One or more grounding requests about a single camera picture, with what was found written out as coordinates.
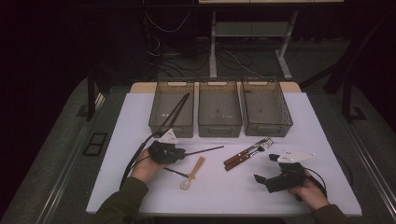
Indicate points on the black rectangular floor frame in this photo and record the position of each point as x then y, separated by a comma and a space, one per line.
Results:
95, 144

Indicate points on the white table cover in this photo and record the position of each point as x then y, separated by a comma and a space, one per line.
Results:
218, 199

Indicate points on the mesh bin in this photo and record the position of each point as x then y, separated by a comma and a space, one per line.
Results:
165, 102

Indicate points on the metal floor rail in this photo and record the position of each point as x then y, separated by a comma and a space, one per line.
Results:
370, 168
67, 168

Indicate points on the beige spoon with clear bowl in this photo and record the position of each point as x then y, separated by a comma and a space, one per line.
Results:
197, 165

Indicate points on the transparent brown plastic bin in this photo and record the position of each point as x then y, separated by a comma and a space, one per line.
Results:
219, 105
264, 105

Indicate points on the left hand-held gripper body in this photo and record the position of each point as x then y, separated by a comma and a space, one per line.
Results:
163, 154

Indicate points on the dark brown chopstick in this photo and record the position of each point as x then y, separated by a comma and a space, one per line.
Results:
174, 109
179, 107
205, 150

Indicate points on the person's right hand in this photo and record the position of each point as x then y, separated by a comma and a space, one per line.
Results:
311, 196

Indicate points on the black stand post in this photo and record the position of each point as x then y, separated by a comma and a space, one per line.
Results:
91, 99
346, 99

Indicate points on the person's left hand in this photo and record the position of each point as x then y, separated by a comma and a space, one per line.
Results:
144, 168

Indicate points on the grey metal stand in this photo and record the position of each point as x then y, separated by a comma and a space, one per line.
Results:
213, 46

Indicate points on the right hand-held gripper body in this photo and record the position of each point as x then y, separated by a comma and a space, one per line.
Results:
289, 180

